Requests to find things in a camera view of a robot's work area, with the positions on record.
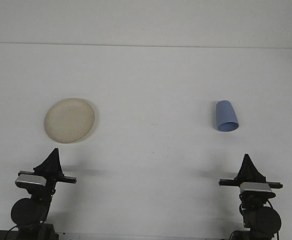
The pale blue cup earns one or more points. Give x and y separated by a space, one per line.
224 112

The pale round plate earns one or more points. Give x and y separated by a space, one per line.
70 121

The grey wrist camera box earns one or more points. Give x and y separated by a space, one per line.
30 180
256 187

